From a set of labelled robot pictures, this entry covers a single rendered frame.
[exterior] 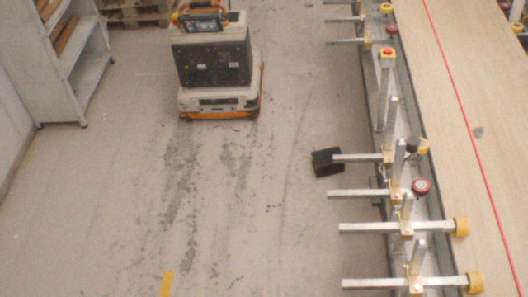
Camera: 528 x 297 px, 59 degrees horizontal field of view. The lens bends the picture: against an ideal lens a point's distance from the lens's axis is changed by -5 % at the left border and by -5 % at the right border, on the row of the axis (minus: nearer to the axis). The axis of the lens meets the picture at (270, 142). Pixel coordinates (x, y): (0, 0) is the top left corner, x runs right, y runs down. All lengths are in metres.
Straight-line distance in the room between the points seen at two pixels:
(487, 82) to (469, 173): 0.69
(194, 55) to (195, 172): 0.83
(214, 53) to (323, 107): 0.99
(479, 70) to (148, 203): 2.27
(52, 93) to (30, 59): 0.33
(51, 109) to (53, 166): 0.47
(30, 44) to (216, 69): 1.33
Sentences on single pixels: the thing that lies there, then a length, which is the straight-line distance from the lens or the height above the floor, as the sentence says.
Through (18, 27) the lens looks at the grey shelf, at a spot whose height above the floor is 0.98.
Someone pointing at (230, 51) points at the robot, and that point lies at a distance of 3.49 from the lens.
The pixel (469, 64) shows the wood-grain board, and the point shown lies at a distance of 2.95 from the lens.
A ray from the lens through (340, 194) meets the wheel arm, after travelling 2.22.
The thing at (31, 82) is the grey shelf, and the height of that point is 0.50.
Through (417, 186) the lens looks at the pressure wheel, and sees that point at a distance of 2.23.
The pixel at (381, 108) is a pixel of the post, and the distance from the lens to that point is 2.60.
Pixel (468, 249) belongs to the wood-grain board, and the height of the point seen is 0.90.
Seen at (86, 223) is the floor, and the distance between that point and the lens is 3.51.
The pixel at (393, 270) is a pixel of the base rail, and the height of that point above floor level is 0.70.
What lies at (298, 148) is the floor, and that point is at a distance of 3.58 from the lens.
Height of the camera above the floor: 2.61
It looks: 46 degrees down
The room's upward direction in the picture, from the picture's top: 6 degrees counter-clockwise
